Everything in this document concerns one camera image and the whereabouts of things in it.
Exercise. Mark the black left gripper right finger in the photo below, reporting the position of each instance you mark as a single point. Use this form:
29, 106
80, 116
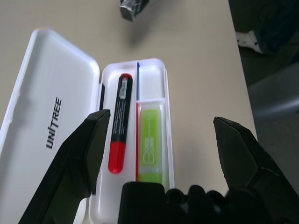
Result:
240, 158

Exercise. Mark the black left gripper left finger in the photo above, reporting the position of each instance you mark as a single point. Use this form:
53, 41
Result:
74, 163

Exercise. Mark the red black marker pen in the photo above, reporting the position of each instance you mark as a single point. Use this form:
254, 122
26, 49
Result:
120, 121

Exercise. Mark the green highlighter pen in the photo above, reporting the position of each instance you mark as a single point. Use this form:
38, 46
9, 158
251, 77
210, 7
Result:
150, 140

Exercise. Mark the white plastic pencil case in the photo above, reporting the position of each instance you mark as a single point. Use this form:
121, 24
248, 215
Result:
46, 81

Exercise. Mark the small silver black clip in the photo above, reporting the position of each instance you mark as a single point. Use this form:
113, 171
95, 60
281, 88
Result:
129, 9

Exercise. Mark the white perforated shoe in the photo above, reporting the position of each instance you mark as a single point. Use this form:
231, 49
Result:
245, 39

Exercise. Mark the person's dark trouser leg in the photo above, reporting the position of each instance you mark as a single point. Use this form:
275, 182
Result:
275, 21

